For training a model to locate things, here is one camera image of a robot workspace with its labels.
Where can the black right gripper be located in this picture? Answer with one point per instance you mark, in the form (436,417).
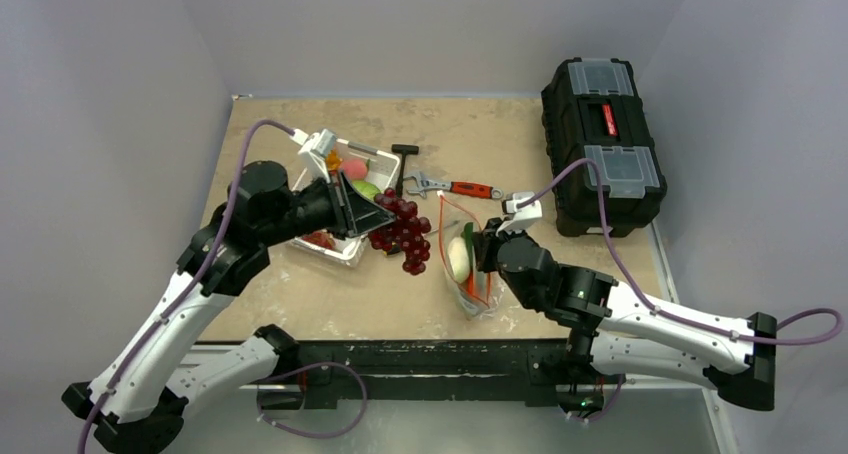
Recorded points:
(486,249)

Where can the pink toy peach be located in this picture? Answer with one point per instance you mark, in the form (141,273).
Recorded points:
(355,169)

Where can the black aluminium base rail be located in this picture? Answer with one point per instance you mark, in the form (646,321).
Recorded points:
(319,374)

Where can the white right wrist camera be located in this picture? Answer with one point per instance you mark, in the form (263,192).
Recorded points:
(521,211)

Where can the orange toy carrot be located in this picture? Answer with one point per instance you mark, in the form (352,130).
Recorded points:
(476,289)

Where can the white plastic basket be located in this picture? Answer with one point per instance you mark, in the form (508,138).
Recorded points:
(370,170)

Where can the red handled adjustable wrench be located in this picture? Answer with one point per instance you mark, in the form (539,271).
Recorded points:
(424,184)

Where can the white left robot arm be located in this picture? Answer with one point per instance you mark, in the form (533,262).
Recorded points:
(140,402)

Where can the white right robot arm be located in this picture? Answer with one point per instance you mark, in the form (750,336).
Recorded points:
(613,331)

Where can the black hammer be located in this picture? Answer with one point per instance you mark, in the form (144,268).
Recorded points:
(403,151)

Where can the clear zip top bag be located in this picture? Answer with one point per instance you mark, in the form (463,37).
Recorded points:
(452,218)

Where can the white toy radish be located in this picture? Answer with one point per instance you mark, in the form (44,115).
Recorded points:
(458,266)

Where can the green toy cucumber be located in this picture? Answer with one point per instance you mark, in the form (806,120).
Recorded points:
(467,236)

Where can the purple toy grape bunch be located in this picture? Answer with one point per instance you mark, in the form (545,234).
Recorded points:
(405,235)

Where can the green toy cabbage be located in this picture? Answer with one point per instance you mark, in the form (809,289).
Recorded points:
(366,189)

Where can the black toolbox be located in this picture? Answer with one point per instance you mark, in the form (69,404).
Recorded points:
(592,109)

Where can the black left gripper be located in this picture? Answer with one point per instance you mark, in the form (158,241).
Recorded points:
(360,214)

